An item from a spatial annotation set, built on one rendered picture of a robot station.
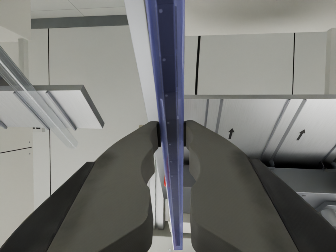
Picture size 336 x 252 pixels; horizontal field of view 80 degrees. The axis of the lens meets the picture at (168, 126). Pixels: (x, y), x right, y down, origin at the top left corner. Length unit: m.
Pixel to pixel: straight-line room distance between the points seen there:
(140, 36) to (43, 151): 2.35
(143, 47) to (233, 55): 1.89
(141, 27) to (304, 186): 0.37
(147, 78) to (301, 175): 0.33
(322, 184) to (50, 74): 2.39
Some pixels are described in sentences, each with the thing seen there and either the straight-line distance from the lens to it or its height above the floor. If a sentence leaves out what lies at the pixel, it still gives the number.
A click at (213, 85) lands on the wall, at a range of 2.02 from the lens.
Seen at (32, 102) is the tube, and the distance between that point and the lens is 0.28.
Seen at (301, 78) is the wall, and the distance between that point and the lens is 2.26.
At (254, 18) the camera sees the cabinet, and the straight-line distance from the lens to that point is 0.94.
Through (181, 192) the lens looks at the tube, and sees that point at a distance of 0.18.
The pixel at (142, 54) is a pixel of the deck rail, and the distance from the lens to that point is 0.25.
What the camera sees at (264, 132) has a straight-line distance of 0.37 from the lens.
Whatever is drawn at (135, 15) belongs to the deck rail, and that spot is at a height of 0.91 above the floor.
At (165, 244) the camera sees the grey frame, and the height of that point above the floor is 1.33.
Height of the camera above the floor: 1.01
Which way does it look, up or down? 2 degrees up
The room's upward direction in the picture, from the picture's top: 179 degrees counter-clockwise
